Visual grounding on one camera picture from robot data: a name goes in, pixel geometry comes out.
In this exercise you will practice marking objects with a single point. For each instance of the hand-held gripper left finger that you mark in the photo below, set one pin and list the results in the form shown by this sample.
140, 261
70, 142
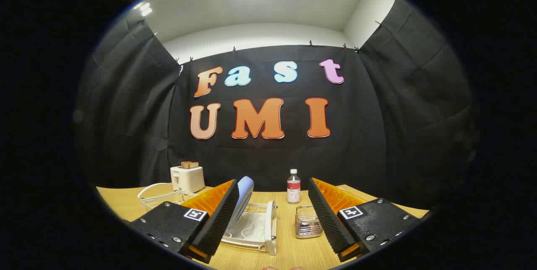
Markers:
218, 224

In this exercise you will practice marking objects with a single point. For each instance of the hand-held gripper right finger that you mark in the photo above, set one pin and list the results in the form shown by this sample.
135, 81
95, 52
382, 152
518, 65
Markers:
327, 219

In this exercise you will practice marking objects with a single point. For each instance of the light blue plate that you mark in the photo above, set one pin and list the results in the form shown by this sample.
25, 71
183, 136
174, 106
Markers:
245, 190

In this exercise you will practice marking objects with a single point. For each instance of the clear bottle with red label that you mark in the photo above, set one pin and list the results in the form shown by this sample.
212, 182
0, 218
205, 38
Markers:
293, 190

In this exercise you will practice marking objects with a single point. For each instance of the white toaster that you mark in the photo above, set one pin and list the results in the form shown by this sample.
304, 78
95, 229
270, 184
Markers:
188, 180

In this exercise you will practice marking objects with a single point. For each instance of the toasted bread slices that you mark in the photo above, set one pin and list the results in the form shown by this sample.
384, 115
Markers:
189, 164

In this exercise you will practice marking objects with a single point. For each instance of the black backdrop cloth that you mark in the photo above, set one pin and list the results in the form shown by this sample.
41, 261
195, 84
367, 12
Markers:
268, 157

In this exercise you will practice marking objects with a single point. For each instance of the small ceiling light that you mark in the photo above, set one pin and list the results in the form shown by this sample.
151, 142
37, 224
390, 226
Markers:
146, 9

